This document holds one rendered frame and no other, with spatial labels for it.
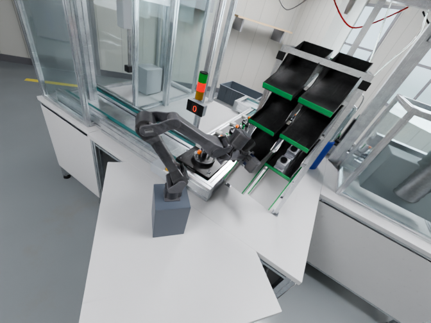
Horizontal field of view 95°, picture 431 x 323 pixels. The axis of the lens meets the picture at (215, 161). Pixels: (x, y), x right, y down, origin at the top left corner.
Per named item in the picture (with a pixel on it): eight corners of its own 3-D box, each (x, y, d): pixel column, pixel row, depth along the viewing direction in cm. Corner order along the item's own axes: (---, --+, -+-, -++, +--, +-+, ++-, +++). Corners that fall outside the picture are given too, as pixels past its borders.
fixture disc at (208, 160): (206, 169, 115) (207, 166, 114) (187, 157, 119) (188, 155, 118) (218, 159, 126) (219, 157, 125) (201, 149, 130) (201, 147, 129)
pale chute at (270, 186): (269, 211, 100) (269, 210, 96) (248, 195, 105) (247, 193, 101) (302, 168, 102) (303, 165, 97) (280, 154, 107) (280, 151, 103)
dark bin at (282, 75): (290, 101, 74) (295, 84, 68) (261, 87, 80) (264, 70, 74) (326, 67, 85) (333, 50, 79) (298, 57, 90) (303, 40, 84)
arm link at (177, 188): (167, 193, 76) (168, 182, 72) (165, 177, 82) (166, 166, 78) (184, 193, 78) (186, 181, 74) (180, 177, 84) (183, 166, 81)
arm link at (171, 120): (136, 132, 56) (159, 104, 52) (136, 118, 62) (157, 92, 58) (208, 171, 74) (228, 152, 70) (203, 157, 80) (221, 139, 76)
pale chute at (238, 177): (243, 195, 104) (242, 193, 100) (224, 180, 109) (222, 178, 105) (276, 154, 106) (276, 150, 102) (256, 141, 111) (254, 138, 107)
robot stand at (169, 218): (152, 238, 87) (155, 210, 75) (151, 211, 97) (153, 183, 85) (183, 234, 93) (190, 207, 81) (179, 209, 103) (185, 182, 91)
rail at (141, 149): (206, 202, 111) (210, 188, 104) (101, 131, 136) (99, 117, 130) (211, 196, 115) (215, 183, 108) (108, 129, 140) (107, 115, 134)
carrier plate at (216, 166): (208, 181, 111) (209, 177, 110) (175, 160, 118) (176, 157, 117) (228, 162, 129) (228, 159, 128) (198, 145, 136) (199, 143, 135)
